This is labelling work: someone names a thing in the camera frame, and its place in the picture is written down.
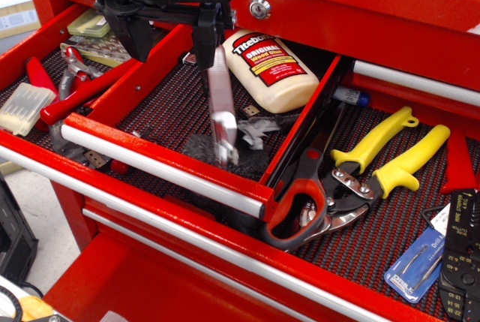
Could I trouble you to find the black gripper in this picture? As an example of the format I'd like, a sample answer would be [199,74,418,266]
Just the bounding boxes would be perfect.
[97,0,236,92]

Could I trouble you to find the green flat box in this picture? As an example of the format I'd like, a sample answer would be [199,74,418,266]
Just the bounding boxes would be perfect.
[67,8,110,38]

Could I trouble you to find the small open red drawer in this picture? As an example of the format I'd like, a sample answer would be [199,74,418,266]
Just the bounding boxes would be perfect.
[64,27,341,221]

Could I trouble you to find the wide open red drawer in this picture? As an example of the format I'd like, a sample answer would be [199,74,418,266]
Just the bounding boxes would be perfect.
[1,11,479,321]

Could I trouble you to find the small USB dongle upper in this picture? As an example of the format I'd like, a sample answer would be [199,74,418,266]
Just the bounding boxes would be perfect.
[181,52,197,65]

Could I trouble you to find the dark blade package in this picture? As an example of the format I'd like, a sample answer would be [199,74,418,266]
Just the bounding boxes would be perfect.
[60,32,131,67]

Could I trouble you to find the silver cabinet lock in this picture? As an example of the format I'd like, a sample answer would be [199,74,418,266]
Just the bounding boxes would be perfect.
[249,0,272,20]

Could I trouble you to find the black knob with screw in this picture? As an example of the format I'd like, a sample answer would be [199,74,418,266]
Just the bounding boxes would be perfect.
[132,128,152,139]

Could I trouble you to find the black USB stick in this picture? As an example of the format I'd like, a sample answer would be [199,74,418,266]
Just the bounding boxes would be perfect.
[238,104,260,119]

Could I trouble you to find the Titebond wood glue bottle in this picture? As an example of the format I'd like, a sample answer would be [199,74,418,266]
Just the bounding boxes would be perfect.
[223,29,320,114]

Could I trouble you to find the crumpled grey paper scrap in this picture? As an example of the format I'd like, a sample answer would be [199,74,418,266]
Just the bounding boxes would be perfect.
[237,118,281,150]

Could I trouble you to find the black grip tape piece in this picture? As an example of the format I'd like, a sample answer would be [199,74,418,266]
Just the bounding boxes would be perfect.
[181,134,269,181]

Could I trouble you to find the clear plastic drill bit case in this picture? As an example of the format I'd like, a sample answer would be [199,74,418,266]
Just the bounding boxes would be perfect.
[1,83,56,136]

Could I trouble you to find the blue capped marker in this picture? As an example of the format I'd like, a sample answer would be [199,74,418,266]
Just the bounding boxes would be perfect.
[333,86,370,107]

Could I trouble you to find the red tool chest cabinet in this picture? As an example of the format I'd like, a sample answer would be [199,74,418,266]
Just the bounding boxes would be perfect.
[20,0,480,322]

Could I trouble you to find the black equipment case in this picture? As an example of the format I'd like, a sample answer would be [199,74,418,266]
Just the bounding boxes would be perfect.
[1,176,38,284]

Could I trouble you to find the red plastic wedge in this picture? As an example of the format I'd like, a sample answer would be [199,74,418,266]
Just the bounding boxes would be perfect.
[440,128,477,194]

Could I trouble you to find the blue drill bit package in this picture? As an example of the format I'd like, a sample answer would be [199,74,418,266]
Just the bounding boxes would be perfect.
[384,203,450,304]

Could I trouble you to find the red handled pliers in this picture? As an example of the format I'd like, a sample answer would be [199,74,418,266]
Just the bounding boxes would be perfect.
[25,47,135,131]

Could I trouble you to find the red black handled scissors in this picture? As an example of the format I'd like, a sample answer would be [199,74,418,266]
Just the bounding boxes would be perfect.
[259,148,327,251]

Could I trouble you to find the yellow handled tin snips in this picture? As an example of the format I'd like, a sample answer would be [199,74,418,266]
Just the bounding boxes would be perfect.
[315,107,451,234]

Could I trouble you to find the black wire stripper tool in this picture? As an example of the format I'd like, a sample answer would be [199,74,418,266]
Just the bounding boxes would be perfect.
[439,188,479,321]

